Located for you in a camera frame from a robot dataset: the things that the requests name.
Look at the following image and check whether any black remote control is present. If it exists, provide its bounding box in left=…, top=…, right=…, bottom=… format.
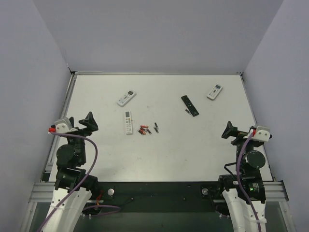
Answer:
left=181, top=95, right=199, bottom=116

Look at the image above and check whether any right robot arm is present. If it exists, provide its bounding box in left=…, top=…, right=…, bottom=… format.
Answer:
left=215, top=121, right=272, bottom=232

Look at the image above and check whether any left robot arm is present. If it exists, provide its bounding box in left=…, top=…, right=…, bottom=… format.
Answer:
left=38, top=112, right=99, bottom=232

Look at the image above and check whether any white remote upright centre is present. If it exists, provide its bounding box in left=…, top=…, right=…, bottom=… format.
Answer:
left=125, top=111, right=133, bottom=135

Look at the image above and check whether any white remote top right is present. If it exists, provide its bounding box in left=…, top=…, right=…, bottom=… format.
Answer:
left=207, top=84, right=223, bottom=101

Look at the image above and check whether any white remote top left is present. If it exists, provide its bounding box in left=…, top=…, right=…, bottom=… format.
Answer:
left=117, top=90, right=136, bottom=107

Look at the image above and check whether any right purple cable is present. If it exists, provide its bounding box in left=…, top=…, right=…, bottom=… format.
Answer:
left=236, top=131, right=264, bottom=232

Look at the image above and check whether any purple cable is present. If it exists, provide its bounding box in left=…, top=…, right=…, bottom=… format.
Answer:
left=36, top=131, right=121, bottom=232
left=236, top=131, right=264, bottom=232

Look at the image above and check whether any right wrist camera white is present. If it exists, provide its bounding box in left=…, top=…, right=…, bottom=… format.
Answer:
left=249, top=125, right=271, bottom=142

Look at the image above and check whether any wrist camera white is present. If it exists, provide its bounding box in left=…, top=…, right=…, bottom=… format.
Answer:
left=48, top=117, right=73, bottom=133
left=249, top=125, right=271, bottom=142

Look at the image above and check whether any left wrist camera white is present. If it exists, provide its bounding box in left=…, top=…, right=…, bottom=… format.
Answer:
left=48, top=117, right=73, bottom=133

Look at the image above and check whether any aluminium front rail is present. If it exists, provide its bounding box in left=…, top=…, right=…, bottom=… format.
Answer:
left=29, top=181, right=289, bottom=203

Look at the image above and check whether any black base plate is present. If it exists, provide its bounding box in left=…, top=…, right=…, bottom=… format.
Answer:
left=83, top=181, right=229, bottom=215

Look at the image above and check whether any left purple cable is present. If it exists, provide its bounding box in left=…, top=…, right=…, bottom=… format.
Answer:
left=36, top=131, right=121, bottom=232

